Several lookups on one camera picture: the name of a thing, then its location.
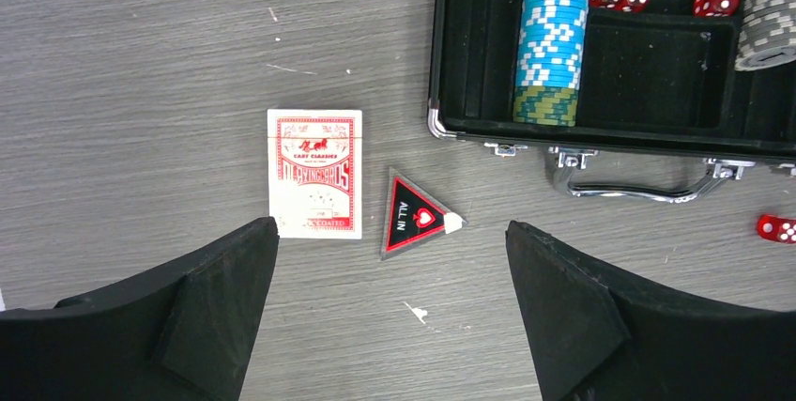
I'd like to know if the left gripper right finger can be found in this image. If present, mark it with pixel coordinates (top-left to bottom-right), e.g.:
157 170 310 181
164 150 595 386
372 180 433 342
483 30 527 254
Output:
506 221 795 400

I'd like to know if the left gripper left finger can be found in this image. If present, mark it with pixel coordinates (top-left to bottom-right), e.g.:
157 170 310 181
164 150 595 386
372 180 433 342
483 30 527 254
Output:
1 217 279 400

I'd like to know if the red die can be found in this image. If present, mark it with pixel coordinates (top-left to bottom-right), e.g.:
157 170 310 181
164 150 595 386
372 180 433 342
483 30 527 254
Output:
757 214 796 244

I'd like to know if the light blue chip row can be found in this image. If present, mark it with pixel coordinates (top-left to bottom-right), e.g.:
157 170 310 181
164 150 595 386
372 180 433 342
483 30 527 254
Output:
513 0 589 127

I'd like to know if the black poker set case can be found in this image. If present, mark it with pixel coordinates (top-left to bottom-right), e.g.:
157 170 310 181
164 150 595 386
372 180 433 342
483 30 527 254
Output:
427 0 795 204

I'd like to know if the red black triangle dealer button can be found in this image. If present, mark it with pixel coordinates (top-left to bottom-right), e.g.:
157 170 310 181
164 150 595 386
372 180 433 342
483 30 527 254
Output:
379 166 467 261

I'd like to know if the red playing card deck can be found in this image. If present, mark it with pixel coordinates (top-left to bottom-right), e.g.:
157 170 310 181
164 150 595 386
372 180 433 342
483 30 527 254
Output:
267 109 363 239

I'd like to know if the green grey chip row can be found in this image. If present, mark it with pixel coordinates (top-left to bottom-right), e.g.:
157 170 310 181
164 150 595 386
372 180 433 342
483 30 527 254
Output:
735 0 795 71

